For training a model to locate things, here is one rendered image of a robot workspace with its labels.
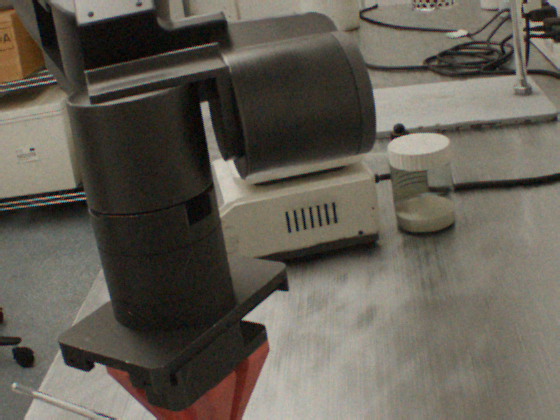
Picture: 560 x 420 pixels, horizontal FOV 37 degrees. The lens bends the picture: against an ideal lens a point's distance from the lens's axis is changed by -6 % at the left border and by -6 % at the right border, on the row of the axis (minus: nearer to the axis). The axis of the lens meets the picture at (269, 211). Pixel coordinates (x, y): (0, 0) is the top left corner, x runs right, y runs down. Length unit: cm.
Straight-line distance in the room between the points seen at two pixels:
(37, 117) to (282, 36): 267
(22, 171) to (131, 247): 278
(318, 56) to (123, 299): 13
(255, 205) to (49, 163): 236
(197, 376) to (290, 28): 16
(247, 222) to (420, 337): 20
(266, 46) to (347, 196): 42
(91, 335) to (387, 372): 28
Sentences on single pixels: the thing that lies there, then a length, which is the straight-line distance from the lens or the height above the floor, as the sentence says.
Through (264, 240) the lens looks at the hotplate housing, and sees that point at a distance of 79.
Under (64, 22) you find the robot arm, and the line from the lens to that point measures 41.
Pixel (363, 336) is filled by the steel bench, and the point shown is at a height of 75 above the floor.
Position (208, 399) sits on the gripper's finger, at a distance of 39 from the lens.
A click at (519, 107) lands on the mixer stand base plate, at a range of 114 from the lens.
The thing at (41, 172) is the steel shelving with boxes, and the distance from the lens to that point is 312.
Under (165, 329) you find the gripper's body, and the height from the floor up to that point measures 91.
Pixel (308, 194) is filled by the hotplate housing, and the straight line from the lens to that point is 78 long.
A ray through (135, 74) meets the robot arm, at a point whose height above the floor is 102.
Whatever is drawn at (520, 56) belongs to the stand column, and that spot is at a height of 81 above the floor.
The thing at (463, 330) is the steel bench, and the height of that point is 75.
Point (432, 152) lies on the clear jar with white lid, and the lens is 79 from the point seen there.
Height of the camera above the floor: 110
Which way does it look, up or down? 22 degrees down
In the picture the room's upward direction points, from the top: 10 degrees counter-clockwise
